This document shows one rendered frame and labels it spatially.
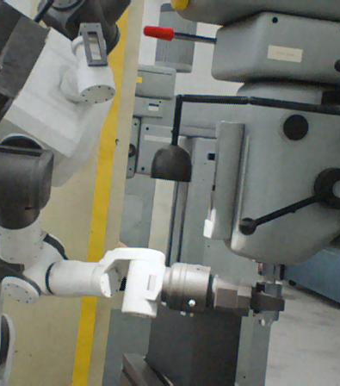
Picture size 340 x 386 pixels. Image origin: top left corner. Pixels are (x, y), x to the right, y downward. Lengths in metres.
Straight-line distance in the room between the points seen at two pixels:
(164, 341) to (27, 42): 0.78
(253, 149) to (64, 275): 0.46
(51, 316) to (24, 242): 1.68
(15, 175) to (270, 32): 0.49
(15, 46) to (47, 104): 0.12
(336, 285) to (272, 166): 7.54
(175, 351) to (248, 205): 0.58
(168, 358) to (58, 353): 1.36
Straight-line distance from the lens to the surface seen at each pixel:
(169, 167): 1.38
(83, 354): 3.27
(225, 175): 1.45
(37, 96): 1.53
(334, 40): 1.42
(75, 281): 1.60
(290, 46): 1.38
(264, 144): 1.41
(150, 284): 1.50
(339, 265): 8.87
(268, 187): 1.40
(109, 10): 1.73
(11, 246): 1.56
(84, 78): 1.47
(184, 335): 1.86
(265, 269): 1.50
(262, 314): 1.51
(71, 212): 3.16
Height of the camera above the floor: 1.49
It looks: 3 degrees down
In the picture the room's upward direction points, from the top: 7 degrees clockwise
